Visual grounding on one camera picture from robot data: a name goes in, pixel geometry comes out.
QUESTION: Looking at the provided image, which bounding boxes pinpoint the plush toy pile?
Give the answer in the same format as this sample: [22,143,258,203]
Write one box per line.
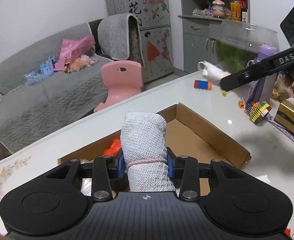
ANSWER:
[64,54,99,73]

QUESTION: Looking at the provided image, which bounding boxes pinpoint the purple water bottle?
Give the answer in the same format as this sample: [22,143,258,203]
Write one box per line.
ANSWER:
[243,43,278,103]

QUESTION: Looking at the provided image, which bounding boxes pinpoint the colourful bead cube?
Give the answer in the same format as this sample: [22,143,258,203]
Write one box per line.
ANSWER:
[245,101,272,125]

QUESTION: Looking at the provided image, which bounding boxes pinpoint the white roll peach band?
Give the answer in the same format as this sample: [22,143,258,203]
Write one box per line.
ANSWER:
[197,61,231,83]

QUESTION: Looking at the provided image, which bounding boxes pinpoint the grey cabinet shelf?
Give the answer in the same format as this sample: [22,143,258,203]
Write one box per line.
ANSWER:
[178,0,250,73]

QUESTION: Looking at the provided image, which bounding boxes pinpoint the decorated refrigerator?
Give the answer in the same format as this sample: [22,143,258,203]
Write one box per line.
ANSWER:
[105,0,174,82]

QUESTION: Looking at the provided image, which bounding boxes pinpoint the orange drink bottle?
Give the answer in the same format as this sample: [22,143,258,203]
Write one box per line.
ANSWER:
[230,0,242,21]

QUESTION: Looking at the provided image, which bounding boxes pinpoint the brown cardboard box tray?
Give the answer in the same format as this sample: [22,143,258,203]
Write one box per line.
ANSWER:
[57,102,252,198]

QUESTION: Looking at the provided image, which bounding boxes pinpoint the blue toy castle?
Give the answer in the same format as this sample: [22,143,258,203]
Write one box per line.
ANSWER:
[39,55,56,77]

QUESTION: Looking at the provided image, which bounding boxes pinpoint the red blue orange blocks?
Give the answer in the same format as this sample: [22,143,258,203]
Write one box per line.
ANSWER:
[194,80,212,90]

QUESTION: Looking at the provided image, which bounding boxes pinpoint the white waffle cloth bundle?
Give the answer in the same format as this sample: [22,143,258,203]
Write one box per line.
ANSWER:
[120,112,176,192]

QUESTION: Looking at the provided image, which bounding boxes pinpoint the glass fish bowl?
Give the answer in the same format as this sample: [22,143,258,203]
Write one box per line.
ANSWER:
[215,21,280,74]

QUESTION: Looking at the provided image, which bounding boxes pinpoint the grey covered sofa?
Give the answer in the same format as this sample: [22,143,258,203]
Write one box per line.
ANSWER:
[0,14,143,160]

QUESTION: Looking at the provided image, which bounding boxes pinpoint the pink plastic bag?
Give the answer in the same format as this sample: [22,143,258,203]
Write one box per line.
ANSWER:
[54,35,95,72]

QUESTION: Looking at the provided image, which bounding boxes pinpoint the yellow plastic wrapper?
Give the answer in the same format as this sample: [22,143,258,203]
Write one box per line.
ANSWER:
[221,90,229,97]

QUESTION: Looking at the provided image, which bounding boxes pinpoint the small orange bag bundle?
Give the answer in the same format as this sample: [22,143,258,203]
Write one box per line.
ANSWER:
[103,139,122,157]

